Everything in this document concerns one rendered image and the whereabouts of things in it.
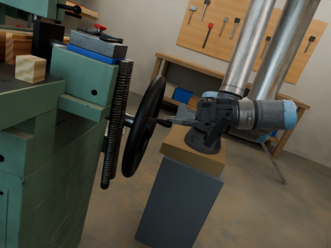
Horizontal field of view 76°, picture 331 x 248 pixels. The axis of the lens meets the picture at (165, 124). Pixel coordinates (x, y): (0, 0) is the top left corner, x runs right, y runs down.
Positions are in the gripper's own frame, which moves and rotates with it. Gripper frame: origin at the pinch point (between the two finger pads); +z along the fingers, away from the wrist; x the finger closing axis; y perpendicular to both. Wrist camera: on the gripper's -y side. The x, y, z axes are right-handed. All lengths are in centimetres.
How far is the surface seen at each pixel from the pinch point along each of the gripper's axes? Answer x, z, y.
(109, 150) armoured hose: 19.0, 13.6, -1.9
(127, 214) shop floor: -38, 34, -74
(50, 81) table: 27.4, 19.9, 16.5
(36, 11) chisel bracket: 15.0, 28.9, 31.2
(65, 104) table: 25.3, 19.2, 11.5
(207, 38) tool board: -305, -25, 43
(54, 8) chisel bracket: 12.7, 25.7, 32.2
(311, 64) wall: -288, -179, -1
